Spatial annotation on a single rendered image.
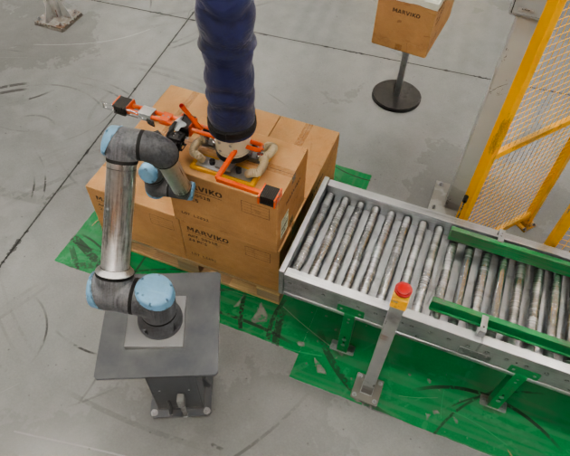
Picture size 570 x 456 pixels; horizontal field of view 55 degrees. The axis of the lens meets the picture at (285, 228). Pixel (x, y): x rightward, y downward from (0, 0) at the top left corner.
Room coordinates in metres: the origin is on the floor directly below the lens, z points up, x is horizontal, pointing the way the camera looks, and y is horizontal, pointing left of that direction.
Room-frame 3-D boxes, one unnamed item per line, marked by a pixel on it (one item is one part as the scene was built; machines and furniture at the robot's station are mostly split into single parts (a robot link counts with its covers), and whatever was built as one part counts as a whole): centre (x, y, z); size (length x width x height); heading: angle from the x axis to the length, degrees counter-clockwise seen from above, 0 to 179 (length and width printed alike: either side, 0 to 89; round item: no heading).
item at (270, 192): (1.58, 0.07, 1.07); 0.09 x 0.08 x 0.05; 160
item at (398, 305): (1.15, -0.48, 0.50); 0.07 x 0.07 x 1.00; 70
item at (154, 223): (2.33, 0.41, 0.34); 1.20 x 1.00 x 0.40; 70
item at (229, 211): (1.94, 0.25, 0.75); 0.60 x 0.40 x 0.40; 70
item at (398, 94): (3.64, -0.88, 0.31); 0.40 x 0.40 x 0.62
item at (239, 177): (1.84, 0.30, 0.97); 0.34 x 0.10 x 0.05; 70
